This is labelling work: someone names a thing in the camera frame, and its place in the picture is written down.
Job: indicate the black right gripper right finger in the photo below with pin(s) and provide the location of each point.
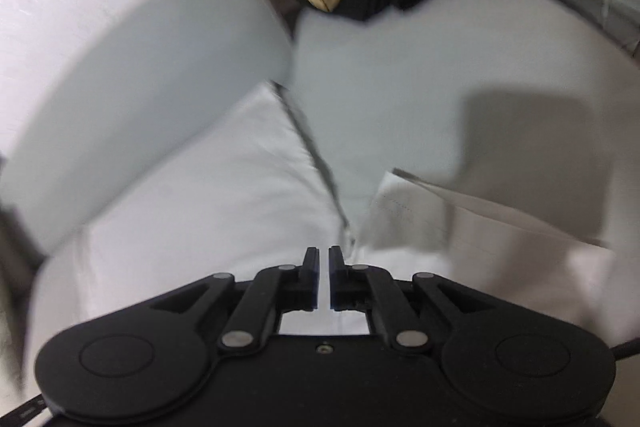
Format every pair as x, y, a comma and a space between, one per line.
416, 314

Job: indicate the white sweatshirt with gold script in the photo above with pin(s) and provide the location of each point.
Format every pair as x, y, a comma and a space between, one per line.
248, 194

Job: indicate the grey sofa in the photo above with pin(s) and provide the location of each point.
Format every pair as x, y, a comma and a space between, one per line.
518, 101

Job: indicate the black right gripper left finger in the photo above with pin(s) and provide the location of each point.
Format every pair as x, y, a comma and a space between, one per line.
243, 315

